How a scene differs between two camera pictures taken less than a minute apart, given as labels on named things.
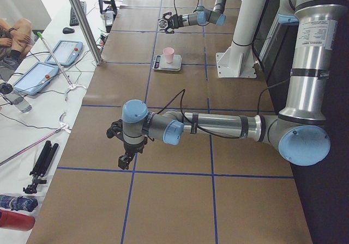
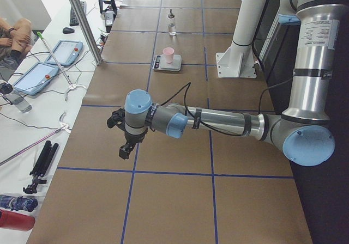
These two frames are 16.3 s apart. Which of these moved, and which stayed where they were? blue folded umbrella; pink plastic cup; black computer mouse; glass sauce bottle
Moved: glass sauce bottle
Stayed: pink plastic cup; black computer mouse; blue folded umbrella
